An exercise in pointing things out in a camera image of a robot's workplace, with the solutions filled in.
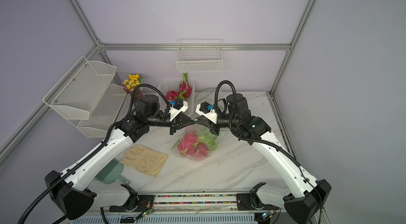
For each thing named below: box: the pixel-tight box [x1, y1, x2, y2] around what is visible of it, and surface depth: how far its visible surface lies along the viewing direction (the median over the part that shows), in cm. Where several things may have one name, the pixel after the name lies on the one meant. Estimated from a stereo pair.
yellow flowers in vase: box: [122, 73, 144, 92], surface depth 95 cm
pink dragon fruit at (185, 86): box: [179, 71, 192, 98], surface depth 113 cm
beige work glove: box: [119, 144, 169, 177], surface depth 88 cm
